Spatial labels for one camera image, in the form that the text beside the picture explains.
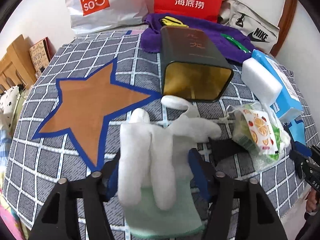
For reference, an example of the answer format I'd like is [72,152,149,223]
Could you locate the white knitted glove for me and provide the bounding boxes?
[117,95,221,239]

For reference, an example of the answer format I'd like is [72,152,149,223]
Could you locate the orange print wet wipe packet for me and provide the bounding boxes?
[232,107,279,155]

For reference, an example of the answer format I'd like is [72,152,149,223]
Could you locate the white sponge block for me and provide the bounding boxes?
[241,58,283,107]

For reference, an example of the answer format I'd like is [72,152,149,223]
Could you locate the green snack packet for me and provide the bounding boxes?
[221,34,251,53]

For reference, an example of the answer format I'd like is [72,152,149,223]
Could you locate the yellow adidas pouch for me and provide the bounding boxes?
[159,16,189,28]

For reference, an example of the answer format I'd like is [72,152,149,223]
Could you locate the right hand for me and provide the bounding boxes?
[306,188,318,213]

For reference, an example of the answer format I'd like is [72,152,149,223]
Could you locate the green tissue packet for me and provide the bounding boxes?
[231,102,290,171]

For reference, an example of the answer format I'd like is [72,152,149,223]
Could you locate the blue tissue pack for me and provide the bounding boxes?
[252,49,306,145]

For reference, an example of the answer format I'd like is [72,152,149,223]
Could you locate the grey checked star bedsheet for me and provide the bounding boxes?
[4,31,306,239]

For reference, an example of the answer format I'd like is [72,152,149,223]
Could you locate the dark green tin box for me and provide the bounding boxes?
[160,26,234,102]

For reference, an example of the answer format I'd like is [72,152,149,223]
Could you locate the purple towel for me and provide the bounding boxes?
[140,13,255,64]

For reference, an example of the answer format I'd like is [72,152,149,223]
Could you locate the grey Nike bag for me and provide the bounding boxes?
[218,0,280,54]

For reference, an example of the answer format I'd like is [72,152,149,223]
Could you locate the wooden bedside furniture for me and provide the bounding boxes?
[0,35,37,93]

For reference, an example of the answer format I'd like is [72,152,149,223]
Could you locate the brown patterned book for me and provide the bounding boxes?
[29,37,52,73]

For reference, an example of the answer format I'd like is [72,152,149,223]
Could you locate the brown wooden headboard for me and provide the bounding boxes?
[270,0,298,57]

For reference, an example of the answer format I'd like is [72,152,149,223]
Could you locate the white Miniso plastic bag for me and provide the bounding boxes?
[66,0,148,36]

